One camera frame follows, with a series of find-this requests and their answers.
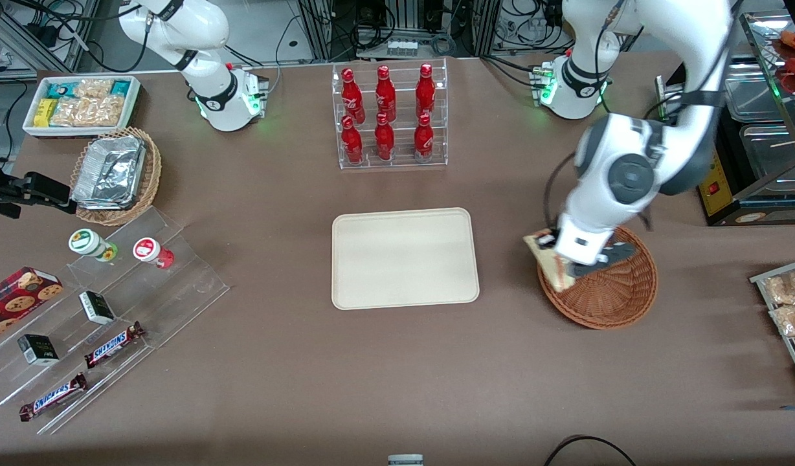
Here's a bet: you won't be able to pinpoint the triangular sandwich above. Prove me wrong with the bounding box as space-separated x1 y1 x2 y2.
522 230 589 293

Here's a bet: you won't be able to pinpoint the brown round wicker basket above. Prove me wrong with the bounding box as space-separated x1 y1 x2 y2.
537 225 658 331

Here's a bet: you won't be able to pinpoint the light tan wicker basket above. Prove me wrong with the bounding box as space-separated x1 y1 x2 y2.
71 126 162 227

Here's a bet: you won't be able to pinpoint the cream plastic tray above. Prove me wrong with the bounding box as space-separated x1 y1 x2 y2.
331 207 480 311

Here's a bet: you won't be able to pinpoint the green lidded cup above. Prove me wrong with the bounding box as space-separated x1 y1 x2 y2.
69 228 118 261

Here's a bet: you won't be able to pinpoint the silver foil packets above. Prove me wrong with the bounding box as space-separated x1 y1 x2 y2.
71 136 146 211

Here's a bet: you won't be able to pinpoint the white plastic snack bin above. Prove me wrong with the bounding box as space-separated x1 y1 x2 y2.
22 74 142 140

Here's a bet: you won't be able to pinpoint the red lidded cup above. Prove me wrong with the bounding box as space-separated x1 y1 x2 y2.
133 238 175 269

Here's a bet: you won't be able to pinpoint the red plaid cookie box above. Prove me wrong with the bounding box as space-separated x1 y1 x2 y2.
0 267 63 344

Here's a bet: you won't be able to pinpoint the clear bag of nuts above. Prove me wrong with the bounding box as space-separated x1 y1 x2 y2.
50 96 126 128
74 78 115 101

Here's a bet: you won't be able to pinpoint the small black box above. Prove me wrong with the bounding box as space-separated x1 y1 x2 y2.
79 291 117 326
17 334 60 366

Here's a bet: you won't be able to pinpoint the clear acrylic stepped shelf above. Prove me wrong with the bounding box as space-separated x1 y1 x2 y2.
0 207 230 434

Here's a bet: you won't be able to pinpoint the clear acrylic bottle rack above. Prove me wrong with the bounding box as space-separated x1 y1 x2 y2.
331 57 449 170

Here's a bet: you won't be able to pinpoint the Snickers chocolate bar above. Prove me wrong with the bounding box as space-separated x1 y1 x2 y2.
19 372 87 423
84 322 146 370

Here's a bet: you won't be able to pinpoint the black food warmer cabinet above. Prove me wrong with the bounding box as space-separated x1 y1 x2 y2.
655 10 795 227

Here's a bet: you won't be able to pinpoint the red cola bottle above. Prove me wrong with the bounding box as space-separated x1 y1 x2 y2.
413 113 434 161
374 113 396 161
341 115 364 164
375 65 397 122
341 68 366 124
415 63 436 118

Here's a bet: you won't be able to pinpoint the clear snack bag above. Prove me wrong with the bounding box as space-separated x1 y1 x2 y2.
762 269 795 306
768 303 795 338

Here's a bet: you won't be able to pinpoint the steel food pan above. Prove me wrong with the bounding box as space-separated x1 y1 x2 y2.
739 123 795 195
723 60 795 122

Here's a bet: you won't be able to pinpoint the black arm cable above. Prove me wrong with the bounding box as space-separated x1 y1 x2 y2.
542 150 579 230

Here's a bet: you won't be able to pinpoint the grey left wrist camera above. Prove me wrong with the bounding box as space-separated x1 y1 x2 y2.
592 241 639 271

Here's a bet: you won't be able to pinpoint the black floor cable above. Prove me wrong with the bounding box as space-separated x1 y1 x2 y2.
543 435 638 466

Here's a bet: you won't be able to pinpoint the white wire rack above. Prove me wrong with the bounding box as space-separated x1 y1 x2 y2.
749 257 795 397

